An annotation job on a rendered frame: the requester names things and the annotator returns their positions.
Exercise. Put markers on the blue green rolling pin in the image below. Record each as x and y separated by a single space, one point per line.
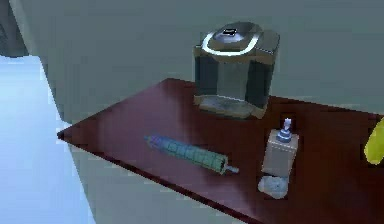
190 154

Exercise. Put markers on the dark red wooden table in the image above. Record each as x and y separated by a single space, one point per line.
140 116

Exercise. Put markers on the black and silver coffee machine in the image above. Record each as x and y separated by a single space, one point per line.
233 73

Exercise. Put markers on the grey soap dispenser bottle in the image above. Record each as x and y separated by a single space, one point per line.
280 153

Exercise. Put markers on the pale blue crumpled lump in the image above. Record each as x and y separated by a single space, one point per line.
273 187

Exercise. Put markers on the yellow green fruit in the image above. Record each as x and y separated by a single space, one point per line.
376 146

